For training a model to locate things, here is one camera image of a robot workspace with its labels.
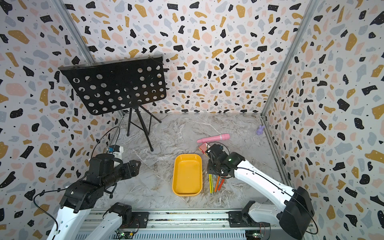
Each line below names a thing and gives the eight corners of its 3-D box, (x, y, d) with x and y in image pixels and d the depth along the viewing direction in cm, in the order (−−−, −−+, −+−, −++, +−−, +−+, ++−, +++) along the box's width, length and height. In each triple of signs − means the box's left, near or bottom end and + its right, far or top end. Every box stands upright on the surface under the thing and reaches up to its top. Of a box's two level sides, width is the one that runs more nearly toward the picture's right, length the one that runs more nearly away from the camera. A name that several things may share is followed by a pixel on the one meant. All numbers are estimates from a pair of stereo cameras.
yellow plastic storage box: (171, 197, 83) (169, 193, 78) (176, 158, 98) (175, 153, 93) (202, 197, 83) (202, 193, 78) (202, 159, 99) (202, 153, 93)
